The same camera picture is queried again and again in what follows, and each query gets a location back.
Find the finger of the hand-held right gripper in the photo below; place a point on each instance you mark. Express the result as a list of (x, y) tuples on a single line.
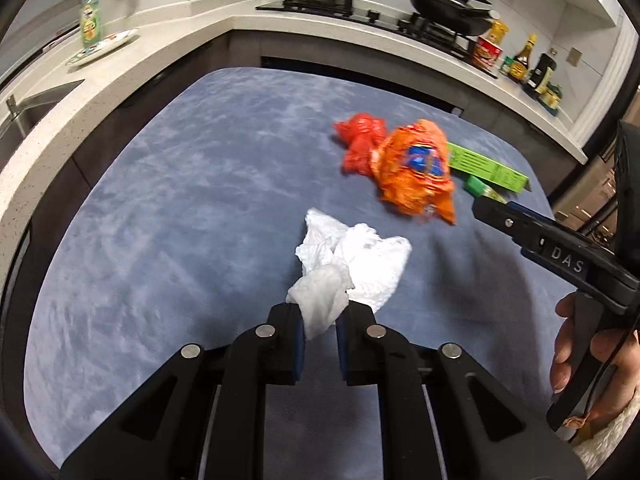
[(532, 212), (500, 217)]

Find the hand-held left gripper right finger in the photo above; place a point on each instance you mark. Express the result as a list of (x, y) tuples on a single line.
[(342, 355)]

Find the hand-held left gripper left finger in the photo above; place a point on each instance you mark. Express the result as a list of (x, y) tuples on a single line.
[(298, 360)]

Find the white tissue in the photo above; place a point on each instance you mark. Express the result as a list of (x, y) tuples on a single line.
[(350, 260)]

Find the person's right forearm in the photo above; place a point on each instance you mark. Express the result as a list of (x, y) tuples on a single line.
[(612, 445)]

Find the person's right hand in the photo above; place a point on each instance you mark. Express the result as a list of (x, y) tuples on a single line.
[(562, 360)]

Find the small green wrapper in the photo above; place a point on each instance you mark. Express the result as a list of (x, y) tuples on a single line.
[(480, 187)]

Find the bright green carton box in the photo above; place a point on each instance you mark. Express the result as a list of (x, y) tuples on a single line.
[(490, 167)]

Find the orange snack bag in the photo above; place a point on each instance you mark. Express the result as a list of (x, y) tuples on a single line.
[(410, 170)]

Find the large dark sauce bottle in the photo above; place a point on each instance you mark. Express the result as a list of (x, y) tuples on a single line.
[(540, 77)]

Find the small green-lid spice jar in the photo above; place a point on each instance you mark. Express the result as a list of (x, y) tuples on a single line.
[(508, 66)]

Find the yellow-cap sauce bottle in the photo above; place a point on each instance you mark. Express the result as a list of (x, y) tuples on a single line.
[(522, 62)]

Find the red plastic bag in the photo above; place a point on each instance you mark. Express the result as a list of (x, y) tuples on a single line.
[(362, 140)]

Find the red instant noodle cup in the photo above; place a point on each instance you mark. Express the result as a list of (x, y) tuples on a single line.
[(486, 52)]

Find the blue velvet table cloth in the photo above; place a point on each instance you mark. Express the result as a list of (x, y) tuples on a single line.
[(175, 210)]

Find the black wok with lid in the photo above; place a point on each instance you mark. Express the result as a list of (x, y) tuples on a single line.
[(450, 10)]

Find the black gas stove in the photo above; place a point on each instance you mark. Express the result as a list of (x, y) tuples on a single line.
[(340, 7)]

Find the steel kitchen sink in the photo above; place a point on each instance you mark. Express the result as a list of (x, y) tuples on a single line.
[(30, 110)]

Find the white patterned plate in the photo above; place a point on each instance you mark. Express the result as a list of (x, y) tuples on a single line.
[(107, 42)]

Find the green dish soap bottle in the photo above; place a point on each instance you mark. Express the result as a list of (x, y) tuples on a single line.
[(91, 22)]

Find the wall outlet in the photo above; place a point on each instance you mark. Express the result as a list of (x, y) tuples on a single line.
[(576, 57)]

